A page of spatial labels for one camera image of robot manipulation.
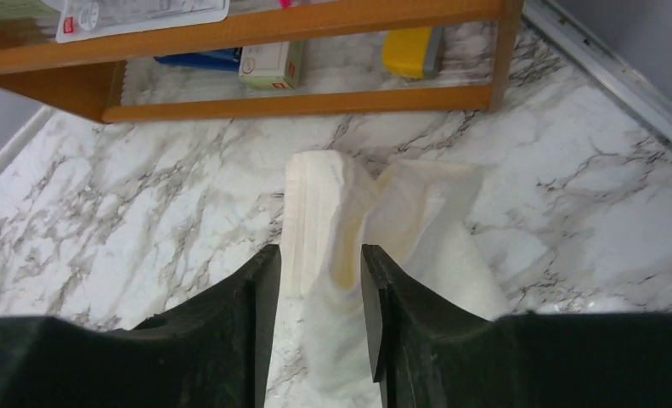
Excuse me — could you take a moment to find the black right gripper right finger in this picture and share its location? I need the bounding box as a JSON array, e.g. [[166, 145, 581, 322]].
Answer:
[[361, 245, 672, 407]]

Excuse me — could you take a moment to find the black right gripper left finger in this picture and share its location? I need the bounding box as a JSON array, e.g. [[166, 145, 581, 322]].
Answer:
[[0, 245, 281, 407]]

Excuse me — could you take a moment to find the white towel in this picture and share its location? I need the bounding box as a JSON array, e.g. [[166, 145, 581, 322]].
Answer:
[[267, 150, 512, 407]]

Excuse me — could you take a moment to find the blue flat object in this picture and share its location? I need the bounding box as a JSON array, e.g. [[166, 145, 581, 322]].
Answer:
[[154, 48, 242, 72]]

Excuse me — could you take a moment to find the white green small box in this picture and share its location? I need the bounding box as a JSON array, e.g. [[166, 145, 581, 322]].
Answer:
[[238, 41, 305, 90]]

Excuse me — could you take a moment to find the yellow grey sponge block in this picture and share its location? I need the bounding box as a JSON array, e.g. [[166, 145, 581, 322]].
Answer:
[[381, 26, 445, 80]]

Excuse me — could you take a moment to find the orange wooden shelf rack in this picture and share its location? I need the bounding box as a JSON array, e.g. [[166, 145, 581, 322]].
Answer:
[[0, 1, 523, 123]]

